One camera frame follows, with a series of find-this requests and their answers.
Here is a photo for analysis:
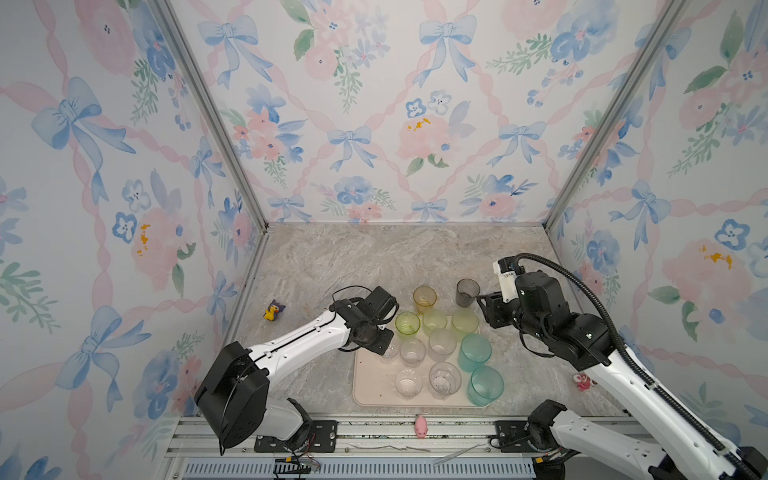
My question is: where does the small clear glass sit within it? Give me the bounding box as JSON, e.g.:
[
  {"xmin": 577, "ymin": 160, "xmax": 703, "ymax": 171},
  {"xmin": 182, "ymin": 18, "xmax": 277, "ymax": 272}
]
[
  {"xmin": 394, "ymin": 368, "xmax": 423, "ymax": 399},
  {"xmin": 380, "ymin": 338, "xmax": 401, "ymax": 364}
]

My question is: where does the dimpled yellow-green plastic cup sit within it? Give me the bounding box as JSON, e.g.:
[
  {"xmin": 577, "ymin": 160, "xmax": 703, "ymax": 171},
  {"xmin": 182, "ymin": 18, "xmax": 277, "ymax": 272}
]
[{"xmin": 451, "ymin": 308, "xmax": 479, "ymax": 340}]

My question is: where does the smooth green plastic cup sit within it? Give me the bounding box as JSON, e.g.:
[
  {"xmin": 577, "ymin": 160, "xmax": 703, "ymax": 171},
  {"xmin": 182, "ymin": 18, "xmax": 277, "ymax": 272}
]
[{"xmin": 395, "ymin": 311, "xmax": 421, "ymax": 337}]

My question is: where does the dimpled clear cup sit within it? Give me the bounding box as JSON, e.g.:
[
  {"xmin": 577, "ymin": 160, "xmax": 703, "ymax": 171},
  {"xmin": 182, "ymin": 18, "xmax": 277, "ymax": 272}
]
[
  {"xmin": 428, "ymin": 328, "xmax": 457, "ymax": 362},
  {"xmin": 399, "ymin": 338, "xmax": 426, "ymax": 368}
]

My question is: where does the dimpled clear cup front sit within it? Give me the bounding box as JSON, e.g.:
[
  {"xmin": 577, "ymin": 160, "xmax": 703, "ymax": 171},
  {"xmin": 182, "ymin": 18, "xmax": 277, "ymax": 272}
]
[{"xmin": 428, "ymin": 328, "xmax": 457, "ymax": 362}]

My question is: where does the dimpled teal plastic cup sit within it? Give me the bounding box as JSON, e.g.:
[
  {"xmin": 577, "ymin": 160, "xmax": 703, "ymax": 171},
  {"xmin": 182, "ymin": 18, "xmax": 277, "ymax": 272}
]
[{"xmin": 467, "ymin": 366, "xmax": 505, "ymax": 407}]

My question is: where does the smooth clear plastic cup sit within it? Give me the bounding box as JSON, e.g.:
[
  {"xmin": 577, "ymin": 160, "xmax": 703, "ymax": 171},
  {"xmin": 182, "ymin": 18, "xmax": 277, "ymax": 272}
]
[{"xmin": 428, "ymin": 362, "xmax": 462, "ymax": 400}]

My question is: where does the dimpled light green cup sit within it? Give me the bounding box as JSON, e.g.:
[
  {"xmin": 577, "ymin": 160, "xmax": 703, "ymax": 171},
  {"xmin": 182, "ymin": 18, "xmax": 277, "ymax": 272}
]
[{"xmin": 422, "ymin": 309, "xmax": 448, "ymax": 335}]

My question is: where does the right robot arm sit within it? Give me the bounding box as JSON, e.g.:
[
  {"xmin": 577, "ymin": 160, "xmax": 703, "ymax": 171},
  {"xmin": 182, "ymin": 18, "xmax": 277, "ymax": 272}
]
[{"xmin": 477, "ymin": 260, "xmax": 767, "ymax": 479}]

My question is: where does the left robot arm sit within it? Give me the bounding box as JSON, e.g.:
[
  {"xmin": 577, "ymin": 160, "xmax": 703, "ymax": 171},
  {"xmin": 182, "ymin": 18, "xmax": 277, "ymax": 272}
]
[{"xmin": 194, "ymin": 287, "xmax": 399, "ymax": 453}]

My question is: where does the cream plastic tray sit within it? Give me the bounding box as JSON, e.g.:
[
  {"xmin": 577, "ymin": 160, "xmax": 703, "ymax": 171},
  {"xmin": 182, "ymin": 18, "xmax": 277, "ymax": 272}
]
[{"xmin": 352, "ymin": 327, "xmax": 478, "ymax": 409}]

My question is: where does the smoky grey plastic cup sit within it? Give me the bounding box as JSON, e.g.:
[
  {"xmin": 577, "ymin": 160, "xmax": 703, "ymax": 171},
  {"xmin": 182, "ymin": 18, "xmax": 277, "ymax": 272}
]
[{"xmin": 455, "ymin": 278, "xmax": 481, "ymax": 308}]

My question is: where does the yellow plastic cup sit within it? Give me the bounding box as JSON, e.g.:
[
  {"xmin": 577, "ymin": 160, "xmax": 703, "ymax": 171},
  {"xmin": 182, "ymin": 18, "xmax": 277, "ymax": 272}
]
[{"xmin": 412, "ymin": 285, "xmax": 438, "ymax": 314}]

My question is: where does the purple yellow toy figure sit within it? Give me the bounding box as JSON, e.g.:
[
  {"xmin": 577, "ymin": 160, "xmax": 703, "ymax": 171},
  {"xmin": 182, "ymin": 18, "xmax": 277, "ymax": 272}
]
[{"xmin": 262, "ymin": 299, "xmax": 286, "ymax": 322}]

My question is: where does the pink pig toy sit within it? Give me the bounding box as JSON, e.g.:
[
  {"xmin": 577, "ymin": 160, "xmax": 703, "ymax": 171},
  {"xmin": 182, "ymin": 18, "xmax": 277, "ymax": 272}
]
[{"xmin": 414, "ymin": 415, "xmax": 428, "ymax": 439}]

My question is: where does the pink bear toy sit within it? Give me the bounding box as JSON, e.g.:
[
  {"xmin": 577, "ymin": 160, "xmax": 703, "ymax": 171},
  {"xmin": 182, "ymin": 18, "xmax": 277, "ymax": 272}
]
[{"xmin": 573, "ymin": 373, "xmax": 593, "ymax": 392}]

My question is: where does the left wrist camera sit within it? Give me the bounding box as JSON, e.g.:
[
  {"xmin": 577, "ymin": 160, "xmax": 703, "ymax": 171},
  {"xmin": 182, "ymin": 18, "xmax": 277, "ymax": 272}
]
[{"xmin": 380, "ymin": 300, "xmax": 400, "ymax": 325}]

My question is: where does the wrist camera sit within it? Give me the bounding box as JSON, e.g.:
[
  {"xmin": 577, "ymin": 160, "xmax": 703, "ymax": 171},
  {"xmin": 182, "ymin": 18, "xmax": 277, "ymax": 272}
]
[
  {"xmin": 380, "ymin": 300, "xmax": 400, "ymax": 325},
  {"xmin": 493, "ymin": 259, "xmax": 518, "ymax": 303}
]

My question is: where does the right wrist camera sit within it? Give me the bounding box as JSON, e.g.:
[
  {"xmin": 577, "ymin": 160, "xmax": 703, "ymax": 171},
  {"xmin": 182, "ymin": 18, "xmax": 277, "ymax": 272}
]
[{"xmin": 493, "ymin": 259, "xmax": 518, "ymax": 303}]

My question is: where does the black corrugated cable hose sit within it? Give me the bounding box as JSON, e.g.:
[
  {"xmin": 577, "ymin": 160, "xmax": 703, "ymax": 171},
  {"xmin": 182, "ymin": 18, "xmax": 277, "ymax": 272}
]
[{"xmin": 509, "ymin": 252, "xmax": 763, "ymax": 480}]

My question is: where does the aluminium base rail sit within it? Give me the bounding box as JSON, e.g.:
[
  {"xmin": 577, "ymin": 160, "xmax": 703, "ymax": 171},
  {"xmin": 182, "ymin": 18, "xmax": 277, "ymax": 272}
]
[{"xmin": 161, "ymin": 413, "xmax": 667, "ymax": 480}]

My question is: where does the aluminium right corner post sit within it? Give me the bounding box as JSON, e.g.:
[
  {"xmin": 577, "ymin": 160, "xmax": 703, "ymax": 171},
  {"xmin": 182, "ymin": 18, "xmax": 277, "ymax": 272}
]
[{"xmin": 543, "ymin": 0, "xmax": 691, "ymax": 233}]

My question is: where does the aluminium corner post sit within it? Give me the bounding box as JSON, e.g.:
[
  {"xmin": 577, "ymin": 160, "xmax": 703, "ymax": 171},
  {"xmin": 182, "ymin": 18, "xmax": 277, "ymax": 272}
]
[
  {"xmin": 148, "ymin": 0, "xmax": 268, "ymax": 234},
  {"xmin": 543, "ymin": 0, "xmax": 691, "ymax": 233}
]

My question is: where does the aluminium left corner post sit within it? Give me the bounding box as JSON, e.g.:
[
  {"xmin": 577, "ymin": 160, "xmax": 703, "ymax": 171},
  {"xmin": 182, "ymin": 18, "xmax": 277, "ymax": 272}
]
[{"xmin": 148, "ymin": 0, "xmax": 268, "ymax": 234}]

